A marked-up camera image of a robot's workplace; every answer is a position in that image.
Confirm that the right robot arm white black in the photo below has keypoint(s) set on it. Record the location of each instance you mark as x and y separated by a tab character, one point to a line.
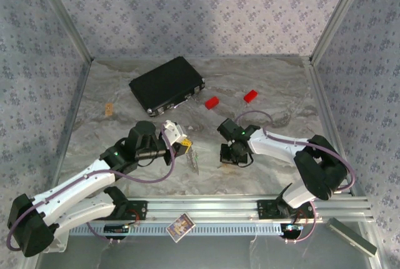
275	140

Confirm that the grey metal bar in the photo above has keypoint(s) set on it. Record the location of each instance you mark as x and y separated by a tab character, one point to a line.
351	237

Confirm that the purple playing card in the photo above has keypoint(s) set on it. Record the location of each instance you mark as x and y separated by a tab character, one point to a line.
180	228

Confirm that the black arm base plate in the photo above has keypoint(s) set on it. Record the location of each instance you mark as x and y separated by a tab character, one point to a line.
265	209
139	209

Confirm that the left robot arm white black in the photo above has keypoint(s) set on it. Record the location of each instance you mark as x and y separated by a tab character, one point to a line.
72	187

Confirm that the aluminium mounting rail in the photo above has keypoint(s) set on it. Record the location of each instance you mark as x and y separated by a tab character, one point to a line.
203	208

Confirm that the small wooden block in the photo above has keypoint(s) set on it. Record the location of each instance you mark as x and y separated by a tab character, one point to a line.
109	109

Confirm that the aluminium frame post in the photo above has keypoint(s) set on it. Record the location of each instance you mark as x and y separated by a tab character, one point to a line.
64	15
339	15

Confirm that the black case with metal latches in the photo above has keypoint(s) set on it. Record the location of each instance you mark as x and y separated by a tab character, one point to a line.
165	86

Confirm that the red toy brick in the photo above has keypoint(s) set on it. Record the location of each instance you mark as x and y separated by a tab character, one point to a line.
212	102
251	96

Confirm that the clear plastic bag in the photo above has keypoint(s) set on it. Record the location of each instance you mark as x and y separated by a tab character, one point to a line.
193	165

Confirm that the aluminium frame base bar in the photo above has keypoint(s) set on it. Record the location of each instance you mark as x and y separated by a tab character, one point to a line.
70	125
328	119

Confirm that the small black circuit board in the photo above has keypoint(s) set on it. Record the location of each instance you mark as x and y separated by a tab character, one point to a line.
115	229
292	229

